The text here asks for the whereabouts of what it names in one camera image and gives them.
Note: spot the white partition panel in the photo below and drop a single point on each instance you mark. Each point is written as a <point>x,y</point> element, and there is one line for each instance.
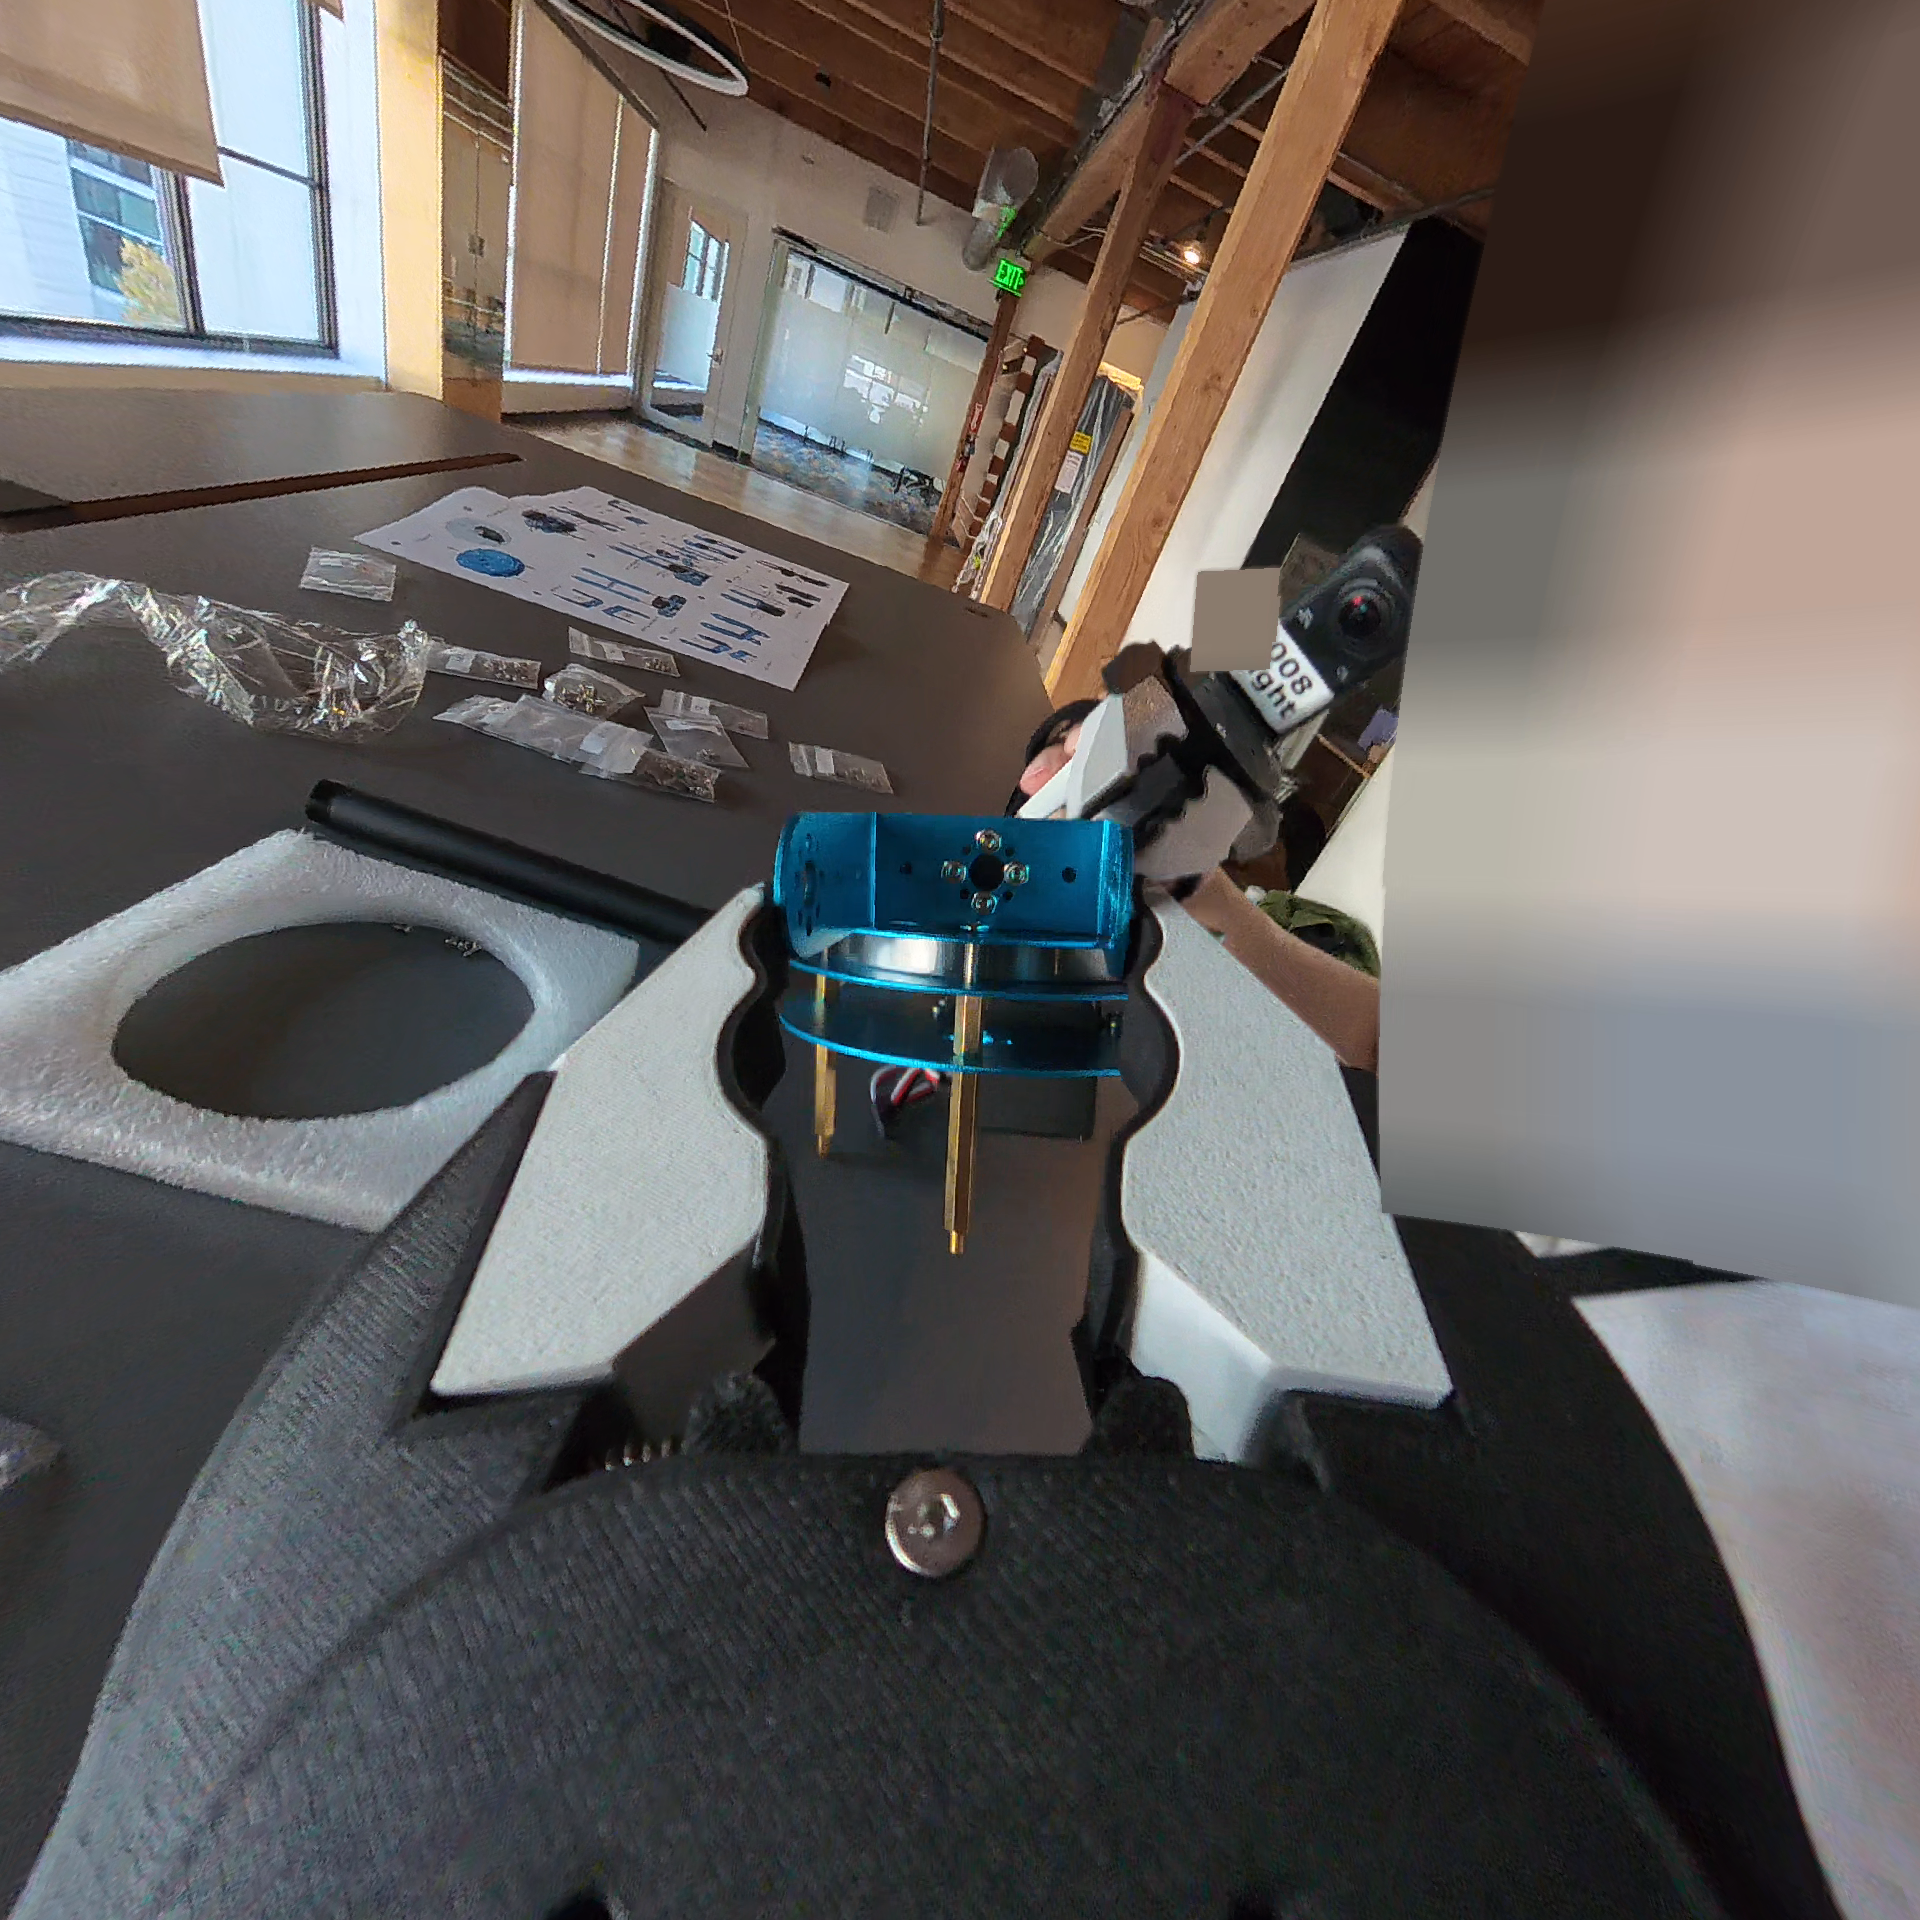
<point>1277,450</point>

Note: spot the dark grey desk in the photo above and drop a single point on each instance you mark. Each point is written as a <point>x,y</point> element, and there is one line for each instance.
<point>150,795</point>

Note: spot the cluster of small screw bags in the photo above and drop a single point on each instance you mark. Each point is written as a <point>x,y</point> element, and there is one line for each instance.
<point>517,720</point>

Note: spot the black screwdriver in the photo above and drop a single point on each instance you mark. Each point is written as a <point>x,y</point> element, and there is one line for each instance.
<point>495,856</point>

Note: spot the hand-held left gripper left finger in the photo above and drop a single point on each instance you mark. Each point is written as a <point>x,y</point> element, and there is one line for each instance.
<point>600,1200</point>

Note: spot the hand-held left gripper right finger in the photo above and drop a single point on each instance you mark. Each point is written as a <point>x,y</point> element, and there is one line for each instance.
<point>1277,1200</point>

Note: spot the clear labelled parts pouch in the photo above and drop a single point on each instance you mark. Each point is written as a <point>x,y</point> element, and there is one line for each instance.
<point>24,1455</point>

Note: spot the adjoining dark grey table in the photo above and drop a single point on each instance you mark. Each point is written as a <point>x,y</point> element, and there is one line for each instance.
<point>224,434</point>

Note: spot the blue robot arm base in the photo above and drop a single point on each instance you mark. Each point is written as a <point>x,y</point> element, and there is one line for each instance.
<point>902,870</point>

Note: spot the green camouflage bag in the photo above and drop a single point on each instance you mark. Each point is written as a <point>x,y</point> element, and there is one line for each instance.
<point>1319,931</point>

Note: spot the person's white t-shirt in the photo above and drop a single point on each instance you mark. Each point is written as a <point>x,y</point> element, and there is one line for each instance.
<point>1800,1575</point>

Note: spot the slim wooden support post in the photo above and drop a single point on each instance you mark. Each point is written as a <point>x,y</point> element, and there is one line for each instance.
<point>1071,301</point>

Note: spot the person's right hand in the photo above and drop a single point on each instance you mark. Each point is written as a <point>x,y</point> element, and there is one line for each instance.
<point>1047,778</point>

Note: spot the crumpled clear plastic wrap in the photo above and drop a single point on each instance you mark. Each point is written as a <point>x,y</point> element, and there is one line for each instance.
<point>224,662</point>

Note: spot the frosted glass partition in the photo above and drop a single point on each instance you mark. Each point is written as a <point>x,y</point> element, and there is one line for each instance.
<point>870,360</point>

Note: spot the white foam frame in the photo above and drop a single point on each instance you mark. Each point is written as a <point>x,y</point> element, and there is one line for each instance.
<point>89,1110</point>

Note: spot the large glass window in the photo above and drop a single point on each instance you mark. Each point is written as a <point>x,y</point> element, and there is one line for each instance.
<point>255,224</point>

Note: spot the white instruction sheet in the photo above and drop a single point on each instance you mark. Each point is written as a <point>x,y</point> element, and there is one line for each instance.
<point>450,534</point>

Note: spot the beige roller shade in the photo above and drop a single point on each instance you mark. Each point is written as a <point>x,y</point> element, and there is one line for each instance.
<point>106,75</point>
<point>639,254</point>
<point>564,224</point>

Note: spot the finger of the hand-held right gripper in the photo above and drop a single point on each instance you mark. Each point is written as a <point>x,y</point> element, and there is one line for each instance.
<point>1215,825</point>
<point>1096,751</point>

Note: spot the person's right forearm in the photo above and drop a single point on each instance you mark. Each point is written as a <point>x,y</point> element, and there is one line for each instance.
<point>1305,974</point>

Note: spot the white glazed door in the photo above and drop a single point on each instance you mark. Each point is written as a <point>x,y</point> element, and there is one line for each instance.
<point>690,317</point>

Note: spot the leaning boards stack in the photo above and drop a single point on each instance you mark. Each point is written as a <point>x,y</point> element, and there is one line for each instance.
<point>1050,480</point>

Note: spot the thick wooden support post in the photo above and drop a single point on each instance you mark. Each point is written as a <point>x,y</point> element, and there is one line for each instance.
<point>1238,301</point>

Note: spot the silver ventilation duct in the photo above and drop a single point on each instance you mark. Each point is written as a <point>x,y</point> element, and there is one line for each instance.
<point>1009,182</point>

